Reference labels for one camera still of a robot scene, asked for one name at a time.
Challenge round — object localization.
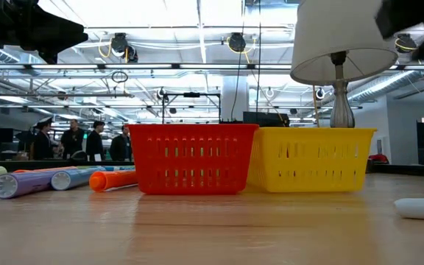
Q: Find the orange highlighter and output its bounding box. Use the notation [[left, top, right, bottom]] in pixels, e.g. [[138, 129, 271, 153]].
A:
[[88, 169, 138, 194], [13, 166, 79, 174]]

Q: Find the blue highlighter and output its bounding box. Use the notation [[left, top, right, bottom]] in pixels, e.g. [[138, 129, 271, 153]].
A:
[[50, 167, 105, 191]]

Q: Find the purple highlighter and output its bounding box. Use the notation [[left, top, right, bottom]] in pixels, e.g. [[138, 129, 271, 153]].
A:
[[0, 169, 57, 200]]

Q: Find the red plastic basket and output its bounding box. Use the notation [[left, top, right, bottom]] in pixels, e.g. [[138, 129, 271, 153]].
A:
[[127, 123, 260, 196]]

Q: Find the yellow plastic basket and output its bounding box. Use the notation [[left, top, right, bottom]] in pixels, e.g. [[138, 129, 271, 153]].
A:
[[247, 127, 378, 194]]

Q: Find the black capped white marker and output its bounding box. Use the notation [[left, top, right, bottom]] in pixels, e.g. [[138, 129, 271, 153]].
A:
[[393, 198, 424, 222]]

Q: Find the person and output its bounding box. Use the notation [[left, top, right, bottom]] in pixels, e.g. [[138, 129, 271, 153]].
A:
[[31, 116, 55, 161], [60, 118, 87, 160], [85, 120, 106, 162], [108, 124, 133, 162]]

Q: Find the black equipment box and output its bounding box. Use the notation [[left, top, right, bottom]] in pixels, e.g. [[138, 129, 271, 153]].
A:
[[242, 111, 291, 128]]

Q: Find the white shade table lamp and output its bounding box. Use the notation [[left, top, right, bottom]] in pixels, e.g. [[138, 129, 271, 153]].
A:
[[290, 0, 399, 129]]

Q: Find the red jacket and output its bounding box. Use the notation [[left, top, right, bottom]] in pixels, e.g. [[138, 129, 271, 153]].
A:
[[367, 153, 391, 165]]

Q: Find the black background rig frame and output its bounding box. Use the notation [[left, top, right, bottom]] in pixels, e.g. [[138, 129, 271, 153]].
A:
[[161, 91, 222, 124]]

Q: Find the black hanging cable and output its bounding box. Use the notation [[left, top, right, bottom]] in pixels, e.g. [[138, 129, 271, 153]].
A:
[[256, 0, 263, 126]]

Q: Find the yellow hanging cable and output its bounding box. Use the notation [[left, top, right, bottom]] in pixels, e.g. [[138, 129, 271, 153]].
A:
[[311, 85, 320, 128]]

